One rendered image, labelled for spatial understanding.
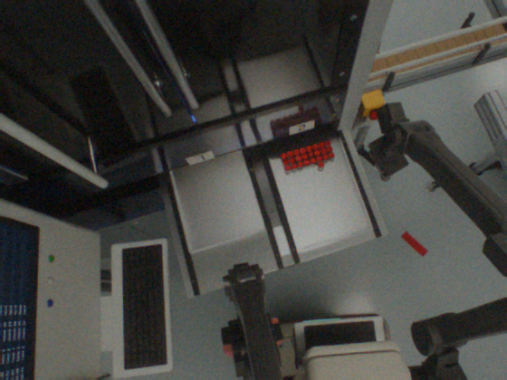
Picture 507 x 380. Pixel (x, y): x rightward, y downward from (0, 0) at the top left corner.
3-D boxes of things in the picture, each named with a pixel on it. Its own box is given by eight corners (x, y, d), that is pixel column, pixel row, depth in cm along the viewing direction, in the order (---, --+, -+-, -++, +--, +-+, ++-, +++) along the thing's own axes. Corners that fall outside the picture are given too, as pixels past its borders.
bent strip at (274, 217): (269, 216, 138) (268, 213, 132) (278, 213, 138) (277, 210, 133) (282, 256, 135) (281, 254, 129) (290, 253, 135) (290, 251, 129)
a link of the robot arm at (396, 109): (397, 141, 88) (433, 136, 90) (385, 93, 90) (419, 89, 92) (376, 157, 100) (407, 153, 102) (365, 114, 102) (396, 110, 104)
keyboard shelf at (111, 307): (90, 247, 147) (87, 246, 144) (167, 238, 147) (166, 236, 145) (90, 381, 135) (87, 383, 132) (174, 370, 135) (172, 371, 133)
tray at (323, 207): (269, 160, 143) (268, 157, 140) (339, 140, 145) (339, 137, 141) (297, 252, 135) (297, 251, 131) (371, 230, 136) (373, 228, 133)
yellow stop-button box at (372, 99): (354, 100, 140) (357, 90, 133) (374, 94, 141) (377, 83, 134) (361, 119, 138) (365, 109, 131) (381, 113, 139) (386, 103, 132)
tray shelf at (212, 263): (157, 167, 145) (155, 166, 144) (340, 112, 150) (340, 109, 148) (188, 299, 133) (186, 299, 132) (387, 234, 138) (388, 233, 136)
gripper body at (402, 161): (386, 134, 109) (393, 125, 102) (407, 166, 108) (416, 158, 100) (366, 146, 109) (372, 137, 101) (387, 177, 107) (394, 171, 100)
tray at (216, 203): (168, 161, 144) (165, 158, 140) (238, 140, 145) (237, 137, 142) (191, 253, 135) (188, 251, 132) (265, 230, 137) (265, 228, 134)
